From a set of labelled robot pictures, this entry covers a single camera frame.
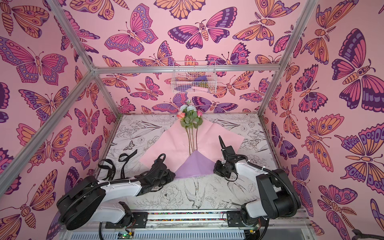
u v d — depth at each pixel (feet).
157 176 2.27
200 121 3.69
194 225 2.39
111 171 2.95
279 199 1.40
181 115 3.80
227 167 2.28
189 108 3.68
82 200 1.38
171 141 3.40
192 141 3.38
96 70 3.03
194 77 3.14
